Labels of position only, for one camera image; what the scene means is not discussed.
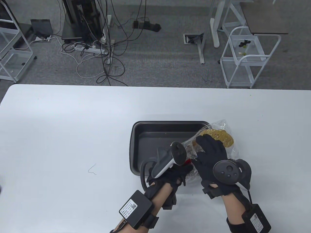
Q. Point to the person's right hand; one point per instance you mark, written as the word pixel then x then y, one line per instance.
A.
pixel 211 150

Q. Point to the person's left hand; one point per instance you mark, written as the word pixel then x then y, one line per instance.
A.
pixel 175 174

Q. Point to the round yellow bread slice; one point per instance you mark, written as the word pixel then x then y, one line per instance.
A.
pixel 223 138

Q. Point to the clear plastic bakery bag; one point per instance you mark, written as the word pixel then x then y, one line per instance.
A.
pixel 218 125

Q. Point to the person's left forearm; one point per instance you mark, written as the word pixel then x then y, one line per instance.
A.
pixel 158 201

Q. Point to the person's right forearm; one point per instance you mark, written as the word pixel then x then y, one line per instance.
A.
pixel 235 211

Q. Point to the brown side table top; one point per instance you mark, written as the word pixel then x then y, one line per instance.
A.
pixel 264 19

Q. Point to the left black-white hand controller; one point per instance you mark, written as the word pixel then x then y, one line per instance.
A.
pixel 178 153

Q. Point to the black-white hand controller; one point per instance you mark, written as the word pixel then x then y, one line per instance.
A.
pixel 226 171
pixel 178 153

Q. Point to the right black-white hand controller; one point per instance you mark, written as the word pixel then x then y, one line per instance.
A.
pixel 226 171

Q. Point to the dark metal baking tray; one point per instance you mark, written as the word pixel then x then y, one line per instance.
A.
pixel 145 145

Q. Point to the left wrist black sensor box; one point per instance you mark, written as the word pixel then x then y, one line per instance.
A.
pixel 136 206

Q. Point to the wrist black sensor box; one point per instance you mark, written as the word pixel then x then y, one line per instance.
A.
pixel 257 218
pixel 136 206

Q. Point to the right wrist black sensor box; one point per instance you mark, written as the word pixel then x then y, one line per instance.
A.
pixel 257 218

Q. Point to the white cart with small items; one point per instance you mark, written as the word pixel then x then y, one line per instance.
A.
pixel 252 63

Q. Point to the small green object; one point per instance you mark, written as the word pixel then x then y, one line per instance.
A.
pixel 243 53

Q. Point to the small black object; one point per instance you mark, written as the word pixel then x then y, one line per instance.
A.
pixel 244 43

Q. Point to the floor socket box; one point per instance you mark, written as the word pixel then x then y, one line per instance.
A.
pixel 192 38

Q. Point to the black power adapter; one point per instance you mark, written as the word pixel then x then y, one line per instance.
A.
pixel 143 25

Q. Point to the white power strip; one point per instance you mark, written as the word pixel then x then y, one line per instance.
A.
pixel 92 49

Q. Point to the black computer tower stand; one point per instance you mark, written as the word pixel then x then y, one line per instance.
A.
pixel 77 14

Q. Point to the white power adapter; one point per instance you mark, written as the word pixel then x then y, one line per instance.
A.
pixel 42 38

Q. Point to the empty white rolling cart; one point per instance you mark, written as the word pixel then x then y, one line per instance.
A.
pixel 14 60

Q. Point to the dark laptop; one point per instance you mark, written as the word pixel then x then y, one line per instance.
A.
pixel 41 26

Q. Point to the black flat panel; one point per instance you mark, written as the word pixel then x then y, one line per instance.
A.
pixel 6 12

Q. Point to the white desk leg frame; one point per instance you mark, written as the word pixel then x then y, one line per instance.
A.
pixel 215 29

